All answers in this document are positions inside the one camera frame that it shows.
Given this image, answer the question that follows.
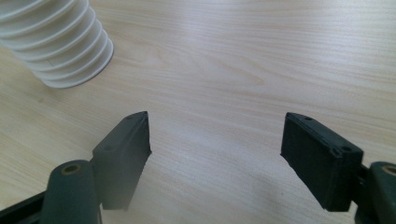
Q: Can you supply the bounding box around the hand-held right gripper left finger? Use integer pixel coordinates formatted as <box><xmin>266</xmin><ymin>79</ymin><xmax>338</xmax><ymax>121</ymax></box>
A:
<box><xmin>92</xmin><ymin>110</ymin><xmax>153</xmax><ymax>212</ymax></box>

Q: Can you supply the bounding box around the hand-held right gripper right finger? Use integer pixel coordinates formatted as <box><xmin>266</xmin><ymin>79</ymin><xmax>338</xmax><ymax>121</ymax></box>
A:
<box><xmin>280</xmin><ymin>112</ymin><xmax>364</xmax><ymax>213</ymax></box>

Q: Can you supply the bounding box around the stack of white paper cups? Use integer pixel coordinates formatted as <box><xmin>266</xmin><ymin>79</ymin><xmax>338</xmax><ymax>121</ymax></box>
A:
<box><xmin>0</xmin><ymin>0</ymin><xmax>115</xmax><ymax>90</ymax></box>

